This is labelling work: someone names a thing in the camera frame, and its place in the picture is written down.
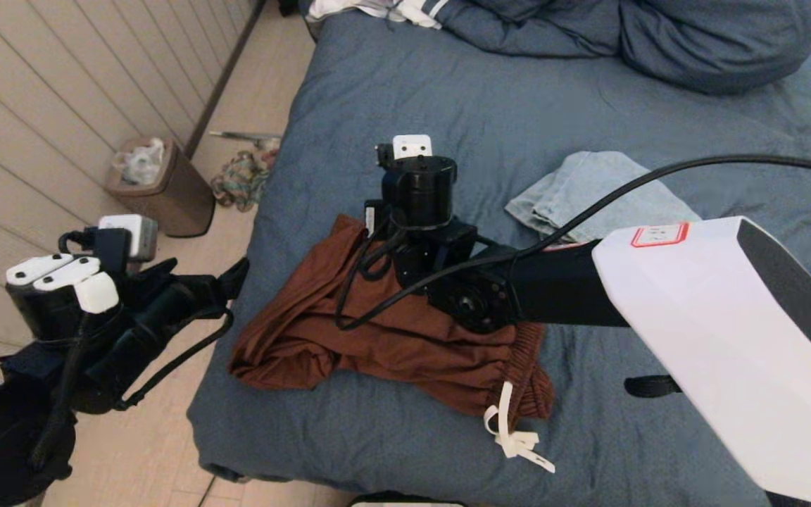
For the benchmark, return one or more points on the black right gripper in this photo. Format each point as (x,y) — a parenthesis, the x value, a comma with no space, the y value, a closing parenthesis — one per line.
(419,197)

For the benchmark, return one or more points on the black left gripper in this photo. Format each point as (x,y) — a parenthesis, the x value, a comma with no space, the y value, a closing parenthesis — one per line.
(152,317)

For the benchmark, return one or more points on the brown shorts with white print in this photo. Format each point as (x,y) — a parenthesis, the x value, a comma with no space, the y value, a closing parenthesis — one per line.
(391,345)

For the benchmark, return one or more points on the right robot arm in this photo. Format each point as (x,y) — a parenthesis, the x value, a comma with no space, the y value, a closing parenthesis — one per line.
(729,338)

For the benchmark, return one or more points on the brown metal trash bin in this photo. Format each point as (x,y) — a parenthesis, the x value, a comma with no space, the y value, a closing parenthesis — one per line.
(180,201)

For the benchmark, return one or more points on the multicoloured cloth bundle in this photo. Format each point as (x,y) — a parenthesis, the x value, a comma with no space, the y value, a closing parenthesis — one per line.
(240,182)

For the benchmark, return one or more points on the blue bed cover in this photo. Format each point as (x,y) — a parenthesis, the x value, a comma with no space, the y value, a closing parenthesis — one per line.
(448,91)

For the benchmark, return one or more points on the thin grey rod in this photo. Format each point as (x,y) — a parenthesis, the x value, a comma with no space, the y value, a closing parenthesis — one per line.
(236,136)

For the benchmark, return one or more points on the clear plastic bin liner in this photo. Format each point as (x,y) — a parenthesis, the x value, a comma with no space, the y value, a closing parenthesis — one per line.
(139,165)

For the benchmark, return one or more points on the light blue denim shorts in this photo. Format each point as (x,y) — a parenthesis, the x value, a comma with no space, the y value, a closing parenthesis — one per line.
(581,179)

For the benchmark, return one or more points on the white striped garment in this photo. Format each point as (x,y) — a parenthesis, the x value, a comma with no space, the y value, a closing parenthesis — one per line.
(416,10)

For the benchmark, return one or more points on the small black object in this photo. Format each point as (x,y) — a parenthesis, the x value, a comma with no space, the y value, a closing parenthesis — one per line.
(288,7)

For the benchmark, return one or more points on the crumpled blue duvet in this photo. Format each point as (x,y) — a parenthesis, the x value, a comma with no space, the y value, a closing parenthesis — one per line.
(715,42)

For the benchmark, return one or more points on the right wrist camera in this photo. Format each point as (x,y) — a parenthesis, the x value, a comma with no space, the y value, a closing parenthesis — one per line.
(412,146)

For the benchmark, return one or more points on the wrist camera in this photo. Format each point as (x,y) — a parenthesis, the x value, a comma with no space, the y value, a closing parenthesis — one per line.
(412,146)
(134,236)

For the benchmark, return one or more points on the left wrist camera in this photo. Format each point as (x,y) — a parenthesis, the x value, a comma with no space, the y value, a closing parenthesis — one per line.
(134,236)

